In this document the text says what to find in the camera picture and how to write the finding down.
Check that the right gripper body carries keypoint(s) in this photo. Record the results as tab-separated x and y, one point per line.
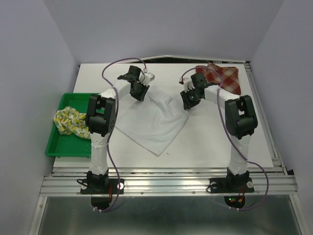
192	95

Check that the aluminium rail frame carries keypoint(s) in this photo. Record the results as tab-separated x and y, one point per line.
174	201

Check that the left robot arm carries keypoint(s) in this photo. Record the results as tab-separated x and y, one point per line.
101	118

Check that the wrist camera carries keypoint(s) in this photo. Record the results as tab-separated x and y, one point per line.
146	77
187	83

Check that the red plaid skirt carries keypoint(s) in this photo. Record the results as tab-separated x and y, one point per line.
230	76

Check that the white skirt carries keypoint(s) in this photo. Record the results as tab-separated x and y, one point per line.
155	122

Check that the green plastic tray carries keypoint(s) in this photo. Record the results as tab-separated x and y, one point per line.
70	145

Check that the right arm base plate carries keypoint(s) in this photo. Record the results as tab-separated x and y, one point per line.
222	185

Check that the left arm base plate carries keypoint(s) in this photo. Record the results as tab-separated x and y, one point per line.
113	187

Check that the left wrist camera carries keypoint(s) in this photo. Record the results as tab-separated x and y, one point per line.
146	77

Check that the yellow floral skirt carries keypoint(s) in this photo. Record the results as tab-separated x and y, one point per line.
69	121

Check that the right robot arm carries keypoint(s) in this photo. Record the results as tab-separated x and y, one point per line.
239	121

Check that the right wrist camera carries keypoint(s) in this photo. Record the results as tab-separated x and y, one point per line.
187	83

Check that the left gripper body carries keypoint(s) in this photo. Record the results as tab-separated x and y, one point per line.
141	90

